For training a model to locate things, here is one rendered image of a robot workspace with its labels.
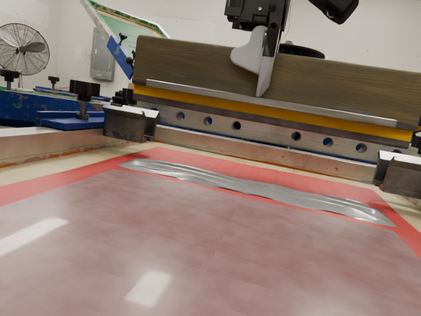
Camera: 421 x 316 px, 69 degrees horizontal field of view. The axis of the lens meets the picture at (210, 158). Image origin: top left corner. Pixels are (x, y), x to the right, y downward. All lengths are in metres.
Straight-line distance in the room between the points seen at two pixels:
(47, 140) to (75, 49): 5.38
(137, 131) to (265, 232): 0.30
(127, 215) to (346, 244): 0.20
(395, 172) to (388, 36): 4.45
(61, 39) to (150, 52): 5.50
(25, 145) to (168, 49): 0.23
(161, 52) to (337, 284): 0.38
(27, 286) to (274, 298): 0.13
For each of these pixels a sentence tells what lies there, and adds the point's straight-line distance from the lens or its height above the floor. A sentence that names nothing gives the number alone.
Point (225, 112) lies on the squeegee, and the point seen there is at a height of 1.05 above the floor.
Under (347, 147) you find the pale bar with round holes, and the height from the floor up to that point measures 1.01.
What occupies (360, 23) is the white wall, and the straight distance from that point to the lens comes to 4.86.
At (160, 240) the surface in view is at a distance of 0.24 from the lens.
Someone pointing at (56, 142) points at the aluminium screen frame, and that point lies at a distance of 0.45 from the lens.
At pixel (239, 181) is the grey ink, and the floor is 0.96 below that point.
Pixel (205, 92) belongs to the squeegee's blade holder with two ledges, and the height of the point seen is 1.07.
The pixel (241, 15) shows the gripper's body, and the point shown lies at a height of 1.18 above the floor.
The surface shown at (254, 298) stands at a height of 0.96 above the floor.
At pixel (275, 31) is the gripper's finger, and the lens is 0.42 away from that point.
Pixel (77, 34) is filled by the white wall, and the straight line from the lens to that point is 5.81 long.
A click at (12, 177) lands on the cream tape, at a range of 0.37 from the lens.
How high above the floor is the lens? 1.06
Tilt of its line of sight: 10 degrees down
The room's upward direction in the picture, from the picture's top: 9 degrees clockwise
